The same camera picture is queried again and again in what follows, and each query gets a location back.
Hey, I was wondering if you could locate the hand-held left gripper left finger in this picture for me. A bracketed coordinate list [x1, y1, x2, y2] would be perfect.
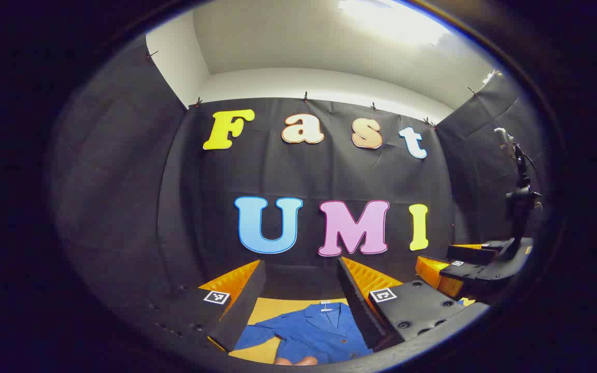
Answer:
[122, 259, 268, 354]

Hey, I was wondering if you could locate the blue jacket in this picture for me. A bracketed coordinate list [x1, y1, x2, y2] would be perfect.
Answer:
[234, 302, 374, 366]

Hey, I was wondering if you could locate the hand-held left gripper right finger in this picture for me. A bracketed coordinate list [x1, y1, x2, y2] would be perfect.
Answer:
[336, 256, 490, 353]

